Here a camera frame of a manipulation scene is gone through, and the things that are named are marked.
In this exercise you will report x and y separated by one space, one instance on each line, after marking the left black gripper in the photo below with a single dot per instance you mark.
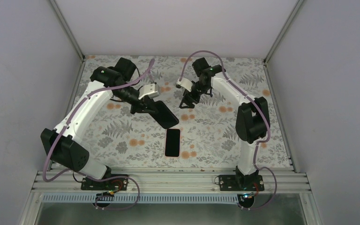
146 102

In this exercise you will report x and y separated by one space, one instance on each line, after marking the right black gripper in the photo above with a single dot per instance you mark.
195 99

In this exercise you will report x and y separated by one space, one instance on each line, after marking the black phone case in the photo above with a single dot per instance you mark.
164 116

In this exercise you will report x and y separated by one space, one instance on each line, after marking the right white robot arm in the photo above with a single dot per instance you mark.
252 119

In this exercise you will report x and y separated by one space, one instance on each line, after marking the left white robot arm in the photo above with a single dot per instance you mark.
62 143

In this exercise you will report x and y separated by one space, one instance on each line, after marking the pink-edged black smartphone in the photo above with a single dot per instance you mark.
172 143

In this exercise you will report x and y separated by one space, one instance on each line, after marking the floral patterned table mat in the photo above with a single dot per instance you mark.
208 136

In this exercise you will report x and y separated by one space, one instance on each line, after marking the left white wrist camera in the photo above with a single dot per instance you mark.
151 90

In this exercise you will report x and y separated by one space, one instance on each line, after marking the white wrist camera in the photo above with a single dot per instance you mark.
151 90
184 83

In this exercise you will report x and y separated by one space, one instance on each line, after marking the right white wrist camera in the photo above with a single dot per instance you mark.
184 83

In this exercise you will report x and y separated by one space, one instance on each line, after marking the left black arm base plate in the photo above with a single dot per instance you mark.
116 184

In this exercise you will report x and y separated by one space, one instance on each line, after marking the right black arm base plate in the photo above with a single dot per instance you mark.
229 183

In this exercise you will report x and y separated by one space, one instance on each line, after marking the aluminium rail frame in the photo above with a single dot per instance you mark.
180 181

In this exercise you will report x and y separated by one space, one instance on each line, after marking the white slotted cable duct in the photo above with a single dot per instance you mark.
144 198

